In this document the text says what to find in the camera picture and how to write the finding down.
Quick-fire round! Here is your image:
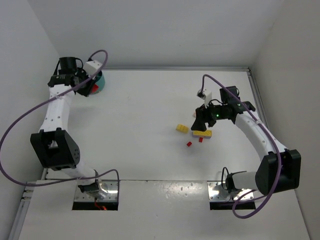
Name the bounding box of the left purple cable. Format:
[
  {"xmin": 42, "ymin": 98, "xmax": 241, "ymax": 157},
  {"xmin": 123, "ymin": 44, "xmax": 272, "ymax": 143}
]
[{"xmin": 0, "ymin": 49, "xmax": 120, "ymax": 187}]

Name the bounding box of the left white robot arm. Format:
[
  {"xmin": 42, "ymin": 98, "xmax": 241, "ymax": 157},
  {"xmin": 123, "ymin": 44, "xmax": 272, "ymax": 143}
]
[{"xmin": 30, "ymin": 57, "xmax": 108, "ymax": 200}]

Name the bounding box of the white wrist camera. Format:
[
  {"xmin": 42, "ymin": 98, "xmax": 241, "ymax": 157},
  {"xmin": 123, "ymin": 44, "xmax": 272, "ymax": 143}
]
[
  {"xmin": 83, "ymin": 60, "xmax": 102, "ymax": 76},
  {"xmin": 197, "ymin": 88, "xmax": 212, "ymax": 108}
]

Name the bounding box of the short yellow lego brick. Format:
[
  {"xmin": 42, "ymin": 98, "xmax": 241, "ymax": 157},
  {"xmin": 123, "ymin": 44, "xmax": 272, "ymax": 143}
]
[{"xmin": 175, "ymin": 124, "xmax": 189, "ymax": 134}]

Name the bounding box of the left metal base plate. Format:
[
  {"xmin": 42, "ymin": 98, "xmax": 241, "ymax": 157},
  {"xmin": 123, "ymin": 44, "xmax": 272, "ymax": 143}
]
[{"xmin": 74, "ymin": 180, "xmax": 119, "ymax": 203}]

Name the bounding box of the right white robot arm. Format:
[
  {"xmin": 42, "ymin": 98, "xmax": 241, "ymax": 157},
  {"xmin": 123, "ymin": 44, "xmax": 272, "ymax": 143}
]
[{"xmin": 191, "ymin": 86, "xmax": 301, "ymax": 196}]

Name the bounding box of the purple cable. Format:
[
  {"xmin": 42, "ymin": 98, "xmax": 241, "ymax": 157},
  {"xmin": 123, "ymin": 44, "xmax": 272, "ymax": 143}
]
[
  {"xmin": 0, "ymin": 49, "xmax": 120, "ymax": 187},
  {"xmin": 201, "ymin": 74, "xmax": 285, "ymax": 220}
]

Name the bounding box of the red lego brick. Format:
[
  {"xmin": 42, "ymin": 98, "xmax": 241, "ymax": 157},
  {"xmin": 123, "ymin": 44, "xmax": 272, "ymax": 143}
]
[{"xmin": 91, "ymin": 84, "xmax": 99, "ymax": 94}]

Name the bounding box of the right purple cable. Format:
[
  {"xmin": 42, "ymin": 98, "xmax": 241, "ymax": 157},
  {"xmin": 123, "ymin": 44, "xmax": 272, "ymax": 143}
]
[{"xmin": 201, "ymin": 74, "xmax": 285, "ymax": 220}]

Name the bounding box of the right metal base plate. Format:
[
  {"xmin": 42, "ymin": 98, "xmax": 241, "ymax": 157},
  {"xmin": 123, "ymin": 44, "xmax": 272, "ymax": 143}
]
[{"xmin": 207, "ymin": 181, "xmax": 254, "ymax": 203}]

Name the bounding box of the metal base plate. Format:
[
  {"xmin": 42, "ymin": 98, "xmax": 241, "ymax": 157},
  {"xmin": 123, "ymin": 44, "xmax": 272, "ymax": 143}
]
[
  {"xmin": 207, "ymin": 181, "xmax": 254, "ymax": 203},
  {"xmin": 74, "ymin": 180, "xmax": 119, "ymax": 203}
]

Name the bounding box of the long yellow lego brick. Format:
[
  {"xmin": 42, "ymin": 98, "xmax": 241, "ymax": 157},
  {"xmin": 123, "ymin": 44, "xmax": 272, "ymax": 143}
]
[{"xmin": 192, "ymin": 130, "xmax": 212, "ymax": 139}]

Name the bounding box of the teal divided round container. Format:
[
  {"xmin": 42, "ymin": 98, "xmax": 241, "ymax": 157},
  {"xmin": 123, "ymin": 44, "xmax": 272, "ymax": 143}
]
[{"xmin": 90, "ymin": 71, "xmax": 105, "ymax": 95}]

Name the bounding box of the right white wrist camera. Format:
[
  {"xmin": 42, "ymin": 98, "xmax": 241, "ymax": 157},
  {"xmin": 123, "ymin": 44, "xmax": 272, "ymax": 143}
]
[{"xmin": 197, "ymin": 88, "xmax": 212, "ymax": 108}]

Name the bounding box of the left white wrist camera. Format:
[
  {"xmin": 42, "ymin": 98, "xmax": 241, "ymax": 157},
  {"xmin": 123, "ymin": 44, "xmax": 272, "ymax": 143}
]
[{"xmin": 83, "ymin": 60, "xmax": 102, "ymax": 76}]

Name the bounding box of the purple lego plate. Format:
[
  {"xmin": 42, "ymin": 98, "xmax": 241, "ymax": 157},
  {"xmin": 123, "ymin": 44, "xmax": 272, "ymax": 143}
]
[{"xmin": 192, "ymin": 131, "xmax": 212, "ymax": 139}]

